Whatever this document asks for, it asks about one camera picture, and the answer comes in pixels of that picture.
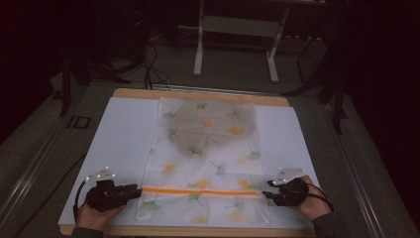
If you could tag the black metal stand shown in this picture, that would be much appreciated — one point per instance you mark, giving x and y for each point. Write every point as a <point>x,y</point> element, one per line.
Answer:
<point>66,86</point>
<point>336,99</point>

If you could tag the white metal table frame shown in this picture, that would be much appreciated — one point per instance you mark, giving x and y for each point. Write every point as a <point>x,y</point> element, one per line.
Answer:
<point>236,26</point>

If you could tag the person's left hand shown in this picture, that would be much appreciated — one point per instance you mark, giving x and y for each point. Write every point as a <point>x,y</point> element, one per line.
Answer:
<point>95,216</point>

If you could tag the gray round cloth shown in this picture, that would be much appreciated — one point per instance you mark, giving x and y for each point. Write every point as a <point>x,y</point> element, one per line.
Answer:
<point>211,129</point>

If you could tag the aluminium rail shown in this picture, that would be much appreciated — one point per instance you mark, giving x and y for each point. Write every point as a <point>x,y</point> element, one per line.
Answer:
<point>26,178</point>
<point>356,178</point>

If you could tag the wooden table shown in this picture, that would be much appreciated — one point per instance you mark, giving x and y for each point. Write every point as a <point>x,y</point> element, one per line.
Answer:
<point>198,95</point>

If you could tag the white foam board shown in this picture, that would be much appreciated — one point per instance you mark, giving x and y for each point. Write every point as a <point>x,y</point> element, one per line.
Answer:
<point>128,132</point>

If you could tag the white leaf-print zipper bag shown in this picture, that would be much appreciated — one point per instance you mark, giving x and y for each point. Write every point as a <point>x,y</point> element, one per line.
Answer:
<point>211,175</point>

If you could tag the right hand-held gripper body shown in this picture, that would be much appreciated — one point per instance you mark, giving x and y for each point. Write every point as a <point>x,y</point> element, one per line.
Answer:
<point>290,190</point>

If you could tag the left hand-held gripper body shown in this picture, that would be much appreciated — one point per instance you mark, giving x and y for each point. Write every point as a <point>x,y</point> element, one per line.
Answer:
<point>105,195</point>

